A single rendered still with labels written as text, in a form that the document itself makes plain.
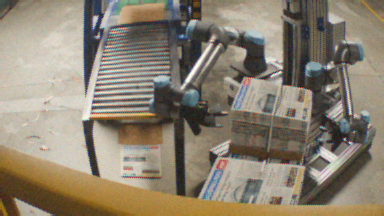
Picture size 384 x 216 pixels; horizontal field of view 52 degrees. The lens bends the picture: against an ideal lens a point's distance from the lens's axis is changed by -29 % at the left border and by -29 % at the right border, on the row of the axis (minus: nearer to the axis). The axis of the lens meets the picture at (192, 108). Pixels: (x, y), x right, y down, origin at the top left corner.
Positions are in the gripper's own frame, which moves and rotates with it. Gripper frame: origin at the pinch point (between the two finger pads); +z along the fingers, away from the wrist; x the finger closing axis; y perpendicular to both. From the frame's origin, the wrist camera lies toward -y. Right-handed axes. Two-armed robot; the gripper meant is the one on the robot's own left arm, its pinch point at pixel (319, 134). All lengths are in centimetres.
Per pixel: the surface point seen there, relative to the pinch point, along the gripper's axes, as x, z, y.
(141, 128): -104, 136, -85
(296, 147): 21.2, 12.1, 5.3
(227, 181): 69, 35, 20
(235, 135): 21.1, 42.4, 7.5
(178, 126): -5, 76, -10
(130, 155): -67, 132, -84
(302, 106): 10.7, 12.3, 20.8
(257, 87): 1.4, 36.9, 21.0
